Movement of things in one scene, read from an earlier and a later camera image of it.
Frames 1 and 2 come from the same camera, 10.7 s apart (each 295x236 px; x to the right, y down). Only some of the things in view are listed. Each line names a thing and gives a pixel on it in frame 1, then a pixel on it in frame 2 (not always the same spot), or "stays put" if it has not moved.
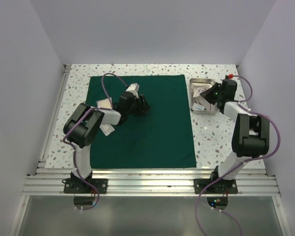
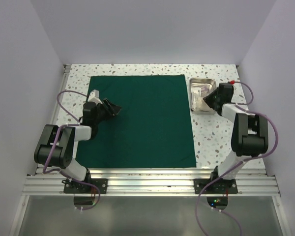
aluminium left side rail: x=42 y=162 stays put
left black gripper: x=143 y=107 to x=112 y=109
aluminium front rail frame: x=163 y=182 stays put
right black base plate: x=220 y=186 stays put
